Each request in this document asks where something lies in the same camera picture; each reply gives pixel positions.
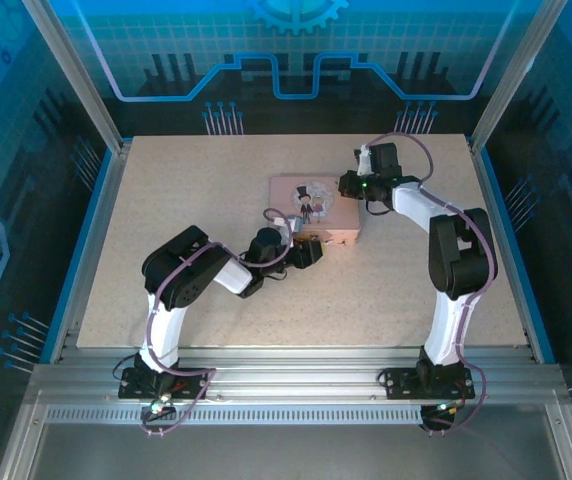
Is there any pink tin box cartoon couple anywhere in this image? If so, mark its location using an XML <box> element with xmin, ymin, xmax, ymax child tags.
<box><xmin>268</xmin><ymin>172</ymin><xmax>365</xmax><ymax>248</ymax></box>

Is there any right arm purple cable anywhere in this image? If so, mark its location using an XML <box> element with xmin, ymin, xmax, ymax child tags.
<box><xmin>364</xmin><ymin>131</ymin><xmax>498</xmax><ymax>372</ymax></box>

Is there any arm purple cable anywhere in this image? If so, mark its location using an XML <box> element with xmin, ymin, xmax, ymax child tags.
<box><xmin>364</xmin><ymin>131</ymin><xmax>498</xmax><ymax>372</ymax></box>
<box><xmin>142</xmin><ymin>206</ymin><xmax>298</xmax><ymax>372</ymax></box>

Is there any aluminium mounting rail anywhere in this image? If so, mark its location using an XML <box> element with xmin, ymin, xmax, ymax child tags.
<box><xmin>29</xmin><ymin>347</ymin><xmax>563</xmax><ymax>407</ymax></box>

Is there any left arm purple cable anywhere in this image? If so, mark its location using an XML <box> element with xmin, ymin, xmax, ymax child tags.
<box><xmin>142</xmin><ymin>206</ymin><xmax>298</xmax><ymax>372</ymax></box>

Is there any right aluminium side rail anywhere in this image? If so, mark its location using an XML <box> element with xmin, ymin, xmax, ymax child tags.
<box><xmin>467</xmin><ymin>139</ymin><xmax>543</xmax><ymax>362</ymax></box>

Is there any aluminium side rail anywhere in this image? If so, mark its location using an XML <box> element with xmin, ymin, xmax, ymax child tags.
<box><xmin>49</xmin><ymin>142</ymin><xmax>133</xmax><ymax>362</ymax></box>
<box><xmin>467</xmin><ymin>139</ymin><xmax>543</xmax><ymax>362</ymax></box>

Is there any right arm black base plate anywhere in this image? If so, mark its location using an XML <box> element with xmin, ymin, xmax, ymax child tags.
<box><xmin>383</xmin><ymin>367</ymin><xmax>476</xmax><ymax>401</ymax></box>

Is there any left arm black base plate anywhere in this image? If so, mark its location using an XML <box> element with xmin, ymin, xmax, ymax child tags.
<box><xmin>118</xmin><ymin>367</ymin><xmax>211</xmax><ymax>401</ymax></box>

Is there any slotted grey cable duct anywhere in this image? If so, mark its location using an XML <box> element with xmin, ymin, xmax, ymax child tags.
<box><xmin>45</xmin><ymin>407</ymin><xmax>428</xmax><ymax>426</ymax></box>

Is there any right aluminium frame post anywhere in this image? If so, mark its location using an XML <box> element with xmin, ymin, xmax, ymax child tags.
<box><xmin>469</xmin><ymin>0</ymin><xmax>568</xmax><ymax>154</ymax></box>

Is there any aluminium frame post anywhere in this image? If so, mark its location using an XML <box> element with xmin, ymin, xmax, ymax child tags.
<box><xmin>469</xmin><ymin>0</ymin><xmax>568</xmax><ymax>154</ymax></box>
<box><xmin>22</xmin><ymin>0</ymin><xmax>133</xmax><ymax>154</ymax></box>

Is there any left aluminium side rail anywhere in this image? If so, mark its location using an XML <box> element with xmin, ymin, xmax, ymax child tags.
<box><xmin>49</xmin><ymin>142</ymin><xmax>133</xmax><ymax>362</ymax></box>

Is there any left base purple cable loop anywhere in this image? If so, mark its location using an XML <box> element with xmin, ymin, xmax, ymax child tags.
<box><xmin>139</xmin><ymin>368</ymin><xmax>217</xmax><ymax>439</ymax></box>

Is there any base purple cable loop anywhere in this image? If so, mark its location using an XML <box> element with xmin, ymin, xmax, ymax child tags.
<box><xmin>419</xmin><ymin>369</ymin><xmax>490</xmax><ymax>437</ymax></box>
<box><xmin>139</xmin><ymin>368</ymin><xmax>217</xmax><ymax>439</ymax></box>

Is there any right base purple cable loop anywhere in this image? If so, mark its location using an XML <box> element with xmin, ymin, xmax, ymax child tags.
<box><xmin>419</xmin><ymin>369</ymin><xmax>490</xmax><ymax>437</ymax></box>

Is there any left aluminium frame post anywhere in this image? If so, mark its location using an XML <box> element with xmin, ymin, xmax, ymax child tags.
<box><xmin>22</xmin><ymin>0</ymin><xmax>133</xmax><ymax>154</ymax></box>

